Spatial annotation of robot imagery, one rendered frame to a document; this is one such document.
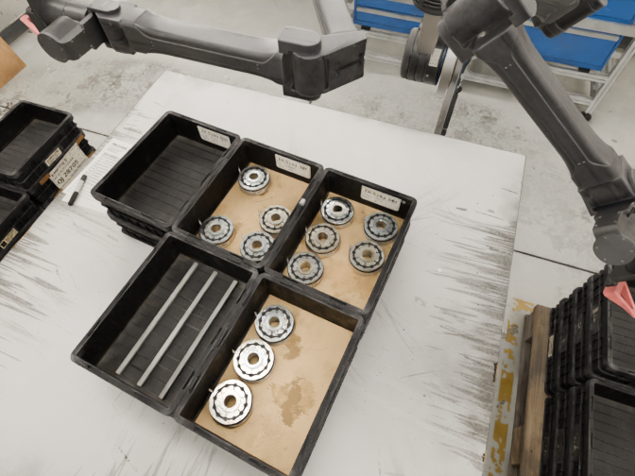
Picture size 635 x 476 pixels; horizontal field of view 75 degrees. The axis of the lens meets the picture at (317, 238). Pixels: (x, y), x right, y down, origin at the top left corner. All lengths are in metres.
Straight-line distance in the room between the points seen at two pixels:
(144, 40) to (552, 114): 0.70
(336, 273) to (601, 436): 1.06
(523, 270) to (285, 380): 1.57
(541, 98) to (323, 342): 0.75
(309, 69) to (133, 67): 2.86
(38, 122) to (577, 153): 2.29
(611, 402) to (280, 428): 1.19
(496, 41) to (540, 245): 1.88
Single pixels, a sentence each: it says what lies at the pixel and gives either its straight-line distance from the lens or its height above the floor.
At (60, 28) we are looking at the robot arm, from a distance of 0.93.
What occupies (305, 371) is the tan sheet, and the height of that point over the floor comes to 0.83.
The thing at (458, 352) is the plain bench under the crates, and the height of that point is 0.70.
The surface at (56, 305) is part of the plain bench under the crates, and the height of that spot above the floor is 0.70.
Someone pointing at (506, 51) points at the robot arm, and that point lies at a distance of 0.68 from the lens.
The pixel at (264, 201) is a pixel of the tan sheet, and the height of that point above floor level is 0.83.
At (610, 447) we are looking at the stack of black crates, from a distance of 1.78.
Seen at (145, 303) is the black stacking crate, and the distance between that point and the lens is 1.26.
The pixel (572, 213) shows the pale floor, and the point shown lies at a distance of 2.68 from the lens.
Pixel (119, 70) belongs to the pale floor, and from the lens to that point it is 3.54.
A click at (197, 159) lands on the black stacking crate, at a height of 0.83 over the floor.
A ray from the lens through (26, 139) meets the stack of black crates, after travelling 2.45.
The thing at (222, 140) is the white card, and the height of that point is 0.89.
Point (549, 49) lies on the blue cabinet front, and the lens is 2.97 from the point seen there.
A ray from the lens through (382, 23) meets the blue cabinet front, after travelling 2.99.
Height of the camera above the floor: 1.90
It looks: 59 degrees down
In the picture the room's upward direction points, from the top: 2 degrees counter-clockwise
